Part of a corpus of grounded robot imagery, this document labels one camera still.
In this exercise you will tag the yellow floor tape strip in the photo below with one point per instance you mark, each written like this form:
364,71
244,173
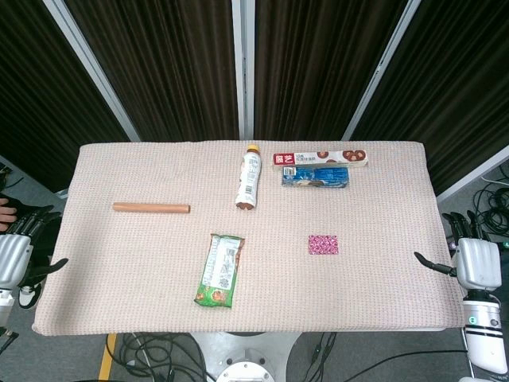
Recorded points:
107,358

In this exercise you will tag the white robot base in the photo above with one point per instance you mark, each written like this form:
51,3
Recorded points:
246,358

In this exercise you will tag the bystander bare hand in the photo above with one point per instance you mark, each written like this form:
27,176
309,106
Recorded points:
7,217

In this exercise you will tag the green snack bag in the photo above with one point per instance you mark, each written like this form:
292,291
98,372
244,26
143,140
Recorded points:
220,270

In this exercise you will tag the white metal divider post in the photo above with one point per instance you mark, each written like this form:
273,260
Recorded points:
375,75
96,75
243,79

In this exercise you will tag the white divider base rail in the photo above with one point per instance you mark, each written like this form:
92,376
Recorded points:
36,180
473,178

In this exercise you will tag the wooden rolling stick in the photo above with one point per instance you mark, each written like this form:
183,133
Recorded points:
151,207

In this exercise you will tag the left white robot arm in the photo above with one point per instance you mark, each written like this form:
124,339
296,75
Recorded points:
6,306

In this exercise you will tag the pink waffle tablecloth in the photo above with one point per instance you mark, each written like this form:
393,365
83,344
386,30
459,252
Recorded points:
139,258

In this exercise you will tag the white brown drink bottle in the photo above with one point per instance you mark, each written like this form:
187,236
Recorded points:
248,179

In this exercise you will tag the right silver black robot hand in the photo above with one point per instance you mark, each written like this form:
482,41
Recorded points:
477,262

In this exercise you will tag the black white sneaker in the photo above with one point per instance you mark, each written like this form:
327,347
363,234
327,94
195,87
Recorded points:
29,294

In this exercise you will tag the dark curtain panel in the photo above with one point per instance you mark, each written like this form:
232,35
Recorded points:
457,79
167,71
318,71
36,99

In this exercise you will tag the red white cookie box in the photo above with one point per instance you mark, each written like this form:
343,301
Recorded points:
318,159

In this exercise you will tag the pink patterned packet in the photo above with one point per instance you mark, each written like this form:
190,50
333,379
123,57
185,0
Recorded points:
323,244

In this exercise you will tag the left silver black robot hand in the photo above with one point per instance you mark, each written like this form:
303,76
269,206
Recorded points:
14,254

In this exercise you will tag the blue cookie package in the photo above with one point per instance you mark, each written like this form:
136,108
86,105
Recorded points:
318,178

